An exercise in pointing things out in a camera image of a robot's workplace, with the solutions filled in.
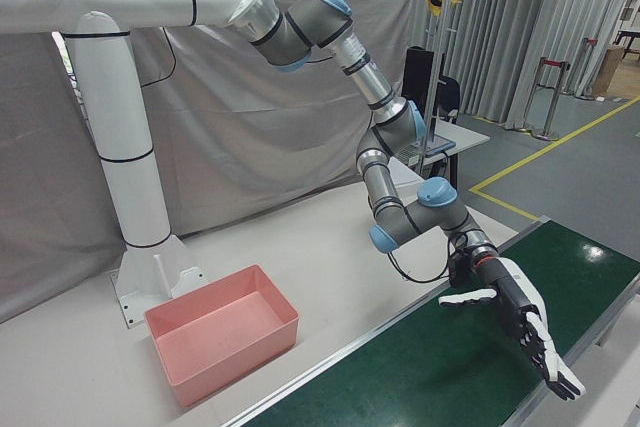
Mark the cardboard box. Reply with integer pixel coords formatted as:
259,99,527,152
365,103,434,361
592,45,627,101

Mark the silver stanchion red belt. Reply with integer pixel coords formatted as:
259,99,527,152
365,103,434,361
574,36,602,101
531,57,572,142

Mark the black monitor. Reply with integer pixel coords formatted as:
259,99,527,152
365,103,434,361
402,46,446,119

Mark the blue laptop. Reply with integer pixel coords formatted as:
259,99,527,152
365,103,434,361
394,133,458,167

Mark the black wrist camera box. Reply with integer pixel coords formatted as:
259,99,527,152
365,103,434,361
448,248,474,288

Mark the dark blue office chair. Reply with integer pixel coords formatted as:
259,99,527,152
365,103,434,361
433,75,462,125

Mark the pink plastic basket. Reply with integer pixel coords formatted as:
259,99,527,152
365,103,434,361
144,264,301,409

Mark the green conveyor belt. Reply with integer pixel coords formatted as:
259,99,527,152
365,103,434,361
219,215,640,427

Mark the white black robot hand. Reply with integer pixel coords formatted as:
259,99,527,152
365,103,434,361
438,255,587,402

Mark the black mount cable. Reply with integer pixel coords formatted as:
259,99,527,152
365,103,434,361
139,25,177,89

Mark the dark wooden table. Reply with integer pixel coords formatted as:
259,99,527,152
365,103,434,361
612,28,640,57

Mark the white robot mount stand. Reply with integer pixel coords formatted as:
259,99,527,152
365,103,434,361
0,0,269,331

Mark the white desk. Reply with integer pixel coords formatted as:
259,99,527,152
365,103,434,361
388,115,492,199

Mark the grey fabric curtain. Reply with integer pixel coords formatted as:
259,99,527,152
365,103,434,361
0,0,426,324

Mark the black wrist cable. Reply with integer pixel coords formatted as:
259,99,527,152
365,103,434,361
387,230,462,284

